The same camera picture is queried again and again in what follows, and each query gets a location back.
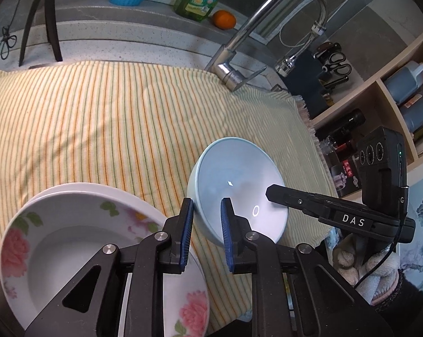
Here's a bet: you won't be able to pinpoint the black tripod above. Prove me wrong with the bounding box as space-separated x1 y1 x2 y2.
18 0 63 67

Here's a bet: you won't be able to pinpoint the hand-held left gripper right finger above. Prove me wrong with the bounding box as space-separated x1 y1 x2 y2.
221 197 396 337

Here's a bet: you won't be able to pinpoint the yellow striped cloth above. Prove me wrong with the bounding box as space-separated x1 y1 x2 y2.
0 60 338 329

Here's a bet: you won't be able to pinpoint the light blue bowl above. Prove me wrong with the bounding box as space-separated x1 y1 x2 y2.
187 137 289 248

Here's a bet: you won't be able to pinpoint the chrome faucet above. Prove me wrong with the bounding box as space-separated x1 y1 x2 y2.
204 0 329 92

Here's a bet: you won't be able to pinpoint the black bottle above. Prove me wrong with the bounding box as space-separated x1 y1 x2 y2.
315 109 366 141

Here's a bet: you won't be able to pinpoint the black scissors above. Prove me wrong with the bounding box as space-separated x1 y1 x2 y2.
322 52 353 85

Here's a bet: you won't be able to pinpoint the wooden shelf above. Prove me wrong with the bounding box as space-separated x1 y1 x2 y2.
310 30 423 197

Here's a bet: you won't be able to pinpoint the dark knife holder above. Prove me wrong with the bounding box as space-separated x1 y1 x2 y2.
289 42 353 120

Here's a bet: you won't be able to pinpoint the white plate grey leaf print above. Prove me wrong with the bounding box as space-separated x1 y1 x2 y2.
24 182 170 227

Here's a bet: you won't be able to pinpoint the black cord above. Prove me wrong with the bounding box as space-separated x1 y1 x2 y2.
0 0 26 69

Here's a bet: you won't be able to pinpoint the person's right hand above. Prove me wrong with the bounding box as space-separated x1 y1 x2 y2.
333 235 400 306

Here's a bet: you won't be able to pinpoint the red black box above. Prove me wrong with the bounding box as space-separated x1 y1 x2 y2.
329 156 361 197

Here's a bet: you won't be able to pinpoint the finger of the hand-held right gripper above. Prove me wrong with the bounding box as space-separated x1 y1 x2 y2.
265 183 335 224

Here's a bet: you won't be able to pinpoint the white plate pink flower print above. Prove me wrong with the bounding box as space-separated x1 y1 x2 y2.
0 191 210 337

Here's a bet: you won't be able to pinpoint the grey bottle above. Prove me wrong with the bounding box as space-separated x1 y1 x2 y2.
399 89 423 132
383 61 423 104

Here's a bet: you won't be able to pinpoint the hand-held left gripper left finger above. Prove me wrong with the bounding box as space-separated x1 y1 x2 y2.
24 197 194 337

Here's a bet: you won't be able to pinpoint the orange fruit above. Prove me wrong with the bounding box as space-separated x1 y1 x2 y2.
211 10 236 29

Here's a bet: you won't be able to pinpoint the person's right forearm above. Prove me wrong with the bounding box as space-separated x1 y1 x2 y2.
373 270 423 324

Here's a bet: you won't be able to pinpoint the metal sprayer hose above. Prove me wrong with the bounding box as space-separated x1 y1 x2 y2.
275 24 326 77

